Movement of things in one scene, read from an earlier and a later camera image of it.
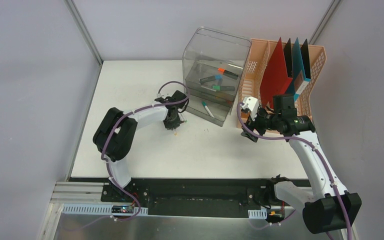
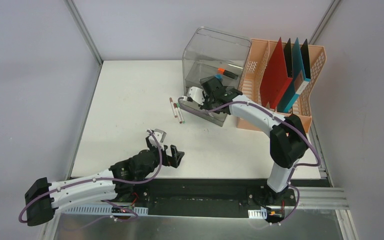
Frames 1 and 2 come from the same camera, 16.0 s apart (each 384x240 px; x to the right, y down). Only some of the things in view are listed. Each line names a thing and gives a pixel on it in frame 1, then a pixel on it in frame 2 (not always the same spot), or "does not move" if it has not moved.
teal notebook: [299, 79] does not move
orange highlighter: [228, 73] does not move
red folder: [274, 79] does not move
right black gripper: [254, 124] -> [204, 106]
